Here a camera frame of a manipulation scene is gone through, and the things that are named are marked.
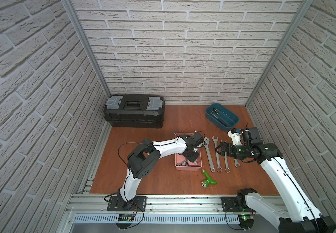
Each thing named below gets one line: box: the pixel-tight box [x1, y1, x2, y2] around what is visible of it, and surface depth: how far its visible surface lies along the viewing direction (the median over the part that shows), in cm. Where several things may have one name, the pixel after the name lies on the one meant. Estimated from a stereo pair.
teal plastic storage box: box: [205, 102, 240, 132], surface depth 113 cm
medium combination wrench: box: [224, 151, 231, 174], surface depth 87 cm
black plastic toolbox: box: [103, 94, 166, 129], surface depth 97 cm
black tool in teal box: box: [209, 108, 228, 126], surface depth 116 cm
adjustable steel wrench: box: [203, 136, 216, 173], surface depth 94 cm
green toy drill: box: [201, 168, 218, 188], surface depth 81 cm
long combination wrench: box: [211, 135, 223, 173], surface depth 89 cm
